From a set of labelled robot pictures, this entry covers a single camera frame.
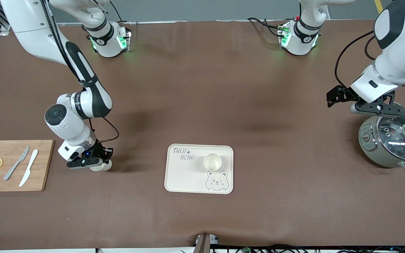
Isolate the bamboo cutting board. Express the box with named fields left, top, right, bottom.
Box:
left=0, top=140, right=55, bottom=192

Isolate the grey pot with glass lid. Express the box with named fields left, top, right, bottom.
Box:
left=358, top=108, right=405, bottom=172

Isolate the glass pot lid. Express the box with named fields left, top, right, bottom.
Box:
left=376, top=108, right=405, bottom=163

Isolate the white plastic knife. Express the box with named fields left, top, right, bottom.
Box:
left=19, top=149, right=39, bottom=187

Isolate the table edge clamp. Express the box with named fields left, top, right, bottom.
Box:
left=195, top=233, right=220, bottom=253

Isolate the black base cable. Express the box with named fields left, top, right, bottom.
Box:
left=247, top=17, right=287, bottom=32

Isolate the white IKEA cup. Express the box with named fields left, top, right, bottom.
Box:
left=203, top=153, right=222, bottom=173
left=90, top=160, right=113, bottom=172

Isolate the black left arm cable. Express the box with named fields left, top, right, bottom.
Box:
left=334, top=30, right=405, bottom=95

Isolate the grey plastic knife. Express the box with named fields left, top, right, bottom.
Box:
left=3, top=146, right=30, bottom=181

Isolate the brown table cover mat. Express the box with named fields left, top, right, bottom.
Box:
left=0, top=19, right=405, bottom=251

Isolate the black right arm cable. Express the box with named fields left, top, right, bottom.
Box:
left=41, top=0, right=120, bottom=142

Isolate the cream bear print tray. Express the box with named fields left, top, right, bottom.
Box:
left=164, top=144, right=234, bottom=195

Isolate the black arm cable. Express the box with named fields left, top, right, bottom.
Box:
left=334, top=30, right=405, bottom=95
left=41, top=0, right=120, bottom=142

